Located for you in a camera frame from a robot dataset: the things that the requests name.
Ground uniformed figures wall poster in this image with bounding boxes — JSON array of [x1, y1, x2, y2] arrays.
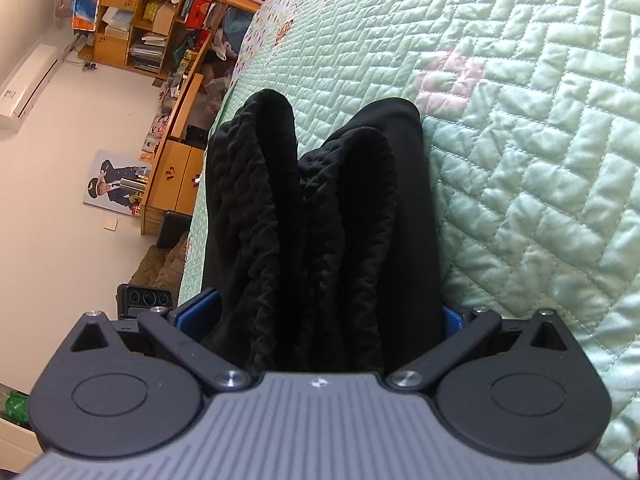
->
[[82, 149, 153, 217]]

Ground red box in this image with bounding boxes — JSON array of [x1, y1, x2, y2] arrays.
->
[[186, 0, 217, 29]]

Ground blue white cardboard box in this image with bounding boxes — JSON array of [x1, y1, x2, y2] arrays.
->
[[72, 0, 106, 31]]

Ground black phone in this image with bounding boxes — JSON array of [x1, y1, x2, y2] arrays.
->
[[116, 284, 179, 322]]

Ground green quilted bedspread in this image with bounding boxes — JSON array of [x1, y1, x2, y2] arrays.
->
[[182, 0, 640, 476]]

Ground white air conditioner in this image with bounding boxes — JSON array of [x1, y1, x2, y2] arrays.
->
[[0, 44, 61, 133]]

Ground green plastic bag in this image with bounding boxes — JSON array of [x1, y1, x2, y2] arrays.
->
[[0, 390, 32, 424]]

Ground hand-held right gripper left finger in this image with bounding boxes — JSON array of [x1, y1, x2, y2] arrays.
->
[[70, 287, 251, 392]]

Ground brown cardboard box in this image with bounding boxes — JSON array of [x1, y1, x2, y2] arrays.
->
[[151, 2, 182, 36]]

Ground black chair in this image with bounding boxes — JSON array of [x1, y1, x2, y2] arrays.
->
[[156, 210, 194, 251]]

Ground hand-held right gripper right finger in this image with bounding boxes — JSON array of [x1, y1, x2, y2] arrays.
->
[[389, 306, 573, 391]]

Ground olive quilted coat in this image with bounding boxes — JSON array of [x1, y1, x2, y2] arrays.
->
[[131, 232, 192, 287]]

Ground wooden desk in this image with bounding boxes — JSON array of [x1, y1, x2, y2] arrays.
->
[[140, 72, 207, 237]]

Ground black elastic-waist pants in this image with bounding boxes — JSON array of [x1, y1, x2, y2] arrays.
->
[[202, 89, 446, 375]]

